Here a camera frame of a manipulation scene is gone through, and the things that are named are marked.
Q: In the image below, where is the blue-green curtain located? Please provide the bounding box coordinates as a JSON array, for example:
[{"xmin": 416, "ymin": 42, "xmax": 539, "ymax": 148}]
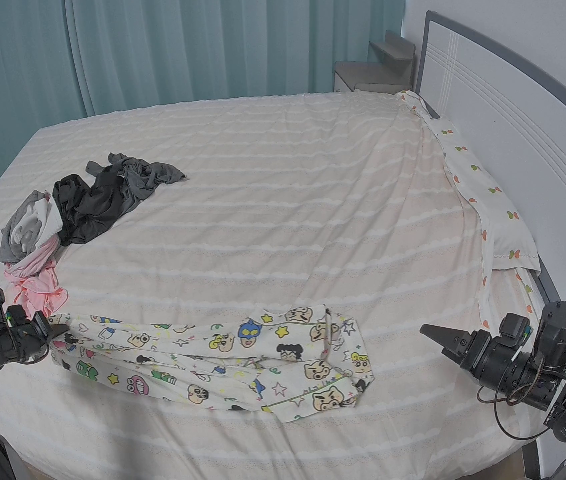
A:
[
  {"xmin": 0, "ymin": 0, "xmax": 89, "ymax": 191},
  {"xmin": 63, "ymin": 0, "xmax": 408, "ymax": 117}
]

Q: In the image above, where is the white garment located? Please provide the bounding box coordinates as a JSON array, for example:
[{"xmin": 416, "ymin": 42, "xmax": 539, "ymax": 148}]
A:
[{"xmin": 10, "ymin": 197, "xmax": 64, "ymax": 249}]

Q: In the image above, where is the white printed pyjama top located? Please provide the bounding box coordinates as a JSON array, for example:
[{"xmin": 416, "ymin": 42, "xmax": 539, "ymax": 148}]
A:
[{"xmin": 49, "ymin": 305, "xmax": 376, "ymax": 421}]

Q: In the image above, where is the black cable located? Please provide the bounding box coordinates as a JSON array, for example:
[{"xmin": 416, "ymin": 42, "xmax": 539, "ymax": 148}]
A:
[{"xmin": 477, "ymin": 388, "xmax": 558, "ymax": 441}]

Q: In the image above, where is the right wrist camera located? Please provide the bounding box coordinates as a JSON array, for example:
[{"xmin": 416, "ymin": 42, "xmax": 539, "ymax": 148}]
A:
[{"xmin": 500, "ymin": 313, "xmax": 533, "ymax": 344}]

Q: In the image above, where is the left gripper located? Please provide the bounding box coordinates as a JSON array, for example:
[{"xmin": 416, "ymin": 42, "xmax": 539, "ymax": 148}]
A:
[{"xmin": 12, "ymin": 313, "xmax": 55, "ymax": 364}]

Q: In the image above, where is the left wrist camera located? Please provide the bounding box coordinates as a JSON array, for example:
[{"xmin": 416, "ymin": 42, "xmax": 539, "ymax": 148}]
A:
[{"xmin": 5, "ymin": 304, "xmax": 30, "ymax": 326}]

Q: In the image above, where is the white printed pillow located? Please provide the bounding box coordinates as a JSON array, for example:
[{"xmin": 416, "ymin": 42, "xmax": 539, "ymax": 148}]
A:
[{"xmin": 395, "ymin": 89, "xmax": 541, "ymax": 274}]

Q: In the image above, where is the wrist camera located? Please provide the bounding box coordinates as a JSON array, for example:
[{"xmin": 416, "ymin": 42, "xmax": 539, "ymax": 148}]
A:
[
  {"xmin": 500, "ymin": 313, "xmax": 533, "ymax": 344},
  {"xmin": 5, "ymin": 304, "xmax": 30, "ymax": 326}
]

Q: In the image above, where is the black garment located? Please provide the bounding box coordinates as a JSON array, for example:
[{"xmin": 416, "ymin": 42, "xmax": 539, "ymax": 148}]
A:
[{"xmin": 53, "ymin": 165, "xmax": 141, "ymax": 246}]

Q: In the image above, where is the grey bedside table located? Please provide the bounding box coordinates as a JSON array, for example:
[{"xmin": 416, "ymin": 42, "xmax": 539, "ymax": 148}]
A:
[{"xmin": 334, "ymin": 29, "xmax": 416, "ymax": 94}]

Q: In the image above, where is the pink garment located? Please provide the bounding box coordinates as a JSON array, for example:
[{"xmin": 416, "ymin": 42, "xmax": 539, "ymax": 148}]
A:
[{"xmin": 4, "ymin": 235, "xmax": 70, "ymax": 319}]

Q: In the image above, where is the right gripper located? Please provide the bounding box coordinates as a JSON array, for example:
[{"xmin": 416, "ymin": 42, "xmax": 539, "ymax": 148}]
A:
[{"xmin": 463, "ymin": 330, "xmax": 516, "ymax": 391}]

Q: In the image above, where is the bed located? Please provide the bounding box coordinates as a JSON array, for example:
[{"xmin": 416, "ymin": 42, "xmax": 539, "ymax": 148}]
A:
[{"xmin": 0, "ymin": 10, "xmax": 566, "ymax": 480}]

